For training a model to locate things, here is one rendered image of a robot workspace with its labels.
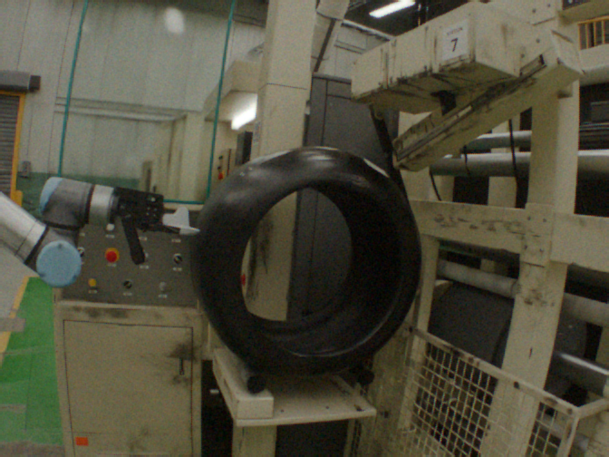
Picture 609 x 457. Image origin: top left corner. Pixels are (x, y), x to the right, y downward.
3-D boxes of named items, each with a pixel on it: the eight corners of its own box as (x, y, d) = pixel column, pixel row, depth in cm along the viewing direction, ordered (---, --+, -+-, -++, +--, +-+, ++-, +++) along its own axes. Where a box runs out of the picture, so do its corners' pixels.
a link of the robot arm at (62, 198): (43, 217, 93) (51, 175, 93) (91, 227, 98) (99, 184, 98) (33, 218, 85) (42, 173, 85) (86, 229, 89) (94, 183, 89)
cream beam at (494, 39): (347, 102, 138) (351, 58, 137) (415, 115, 146) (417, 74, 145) (473, 61, 81) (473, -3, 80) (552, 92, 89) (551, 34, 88)
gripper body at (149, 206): (167, 196, 95) (114, 186, 91) (159, 235, 96) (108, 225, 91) (166, 195, 102) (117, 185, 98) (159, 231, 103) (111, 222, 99)
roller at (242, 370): (238, 338, 133) (227, 346, 132) (230, 327, 132) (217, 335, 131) (270, 386, 100) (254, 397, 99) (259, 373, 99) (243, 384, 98)
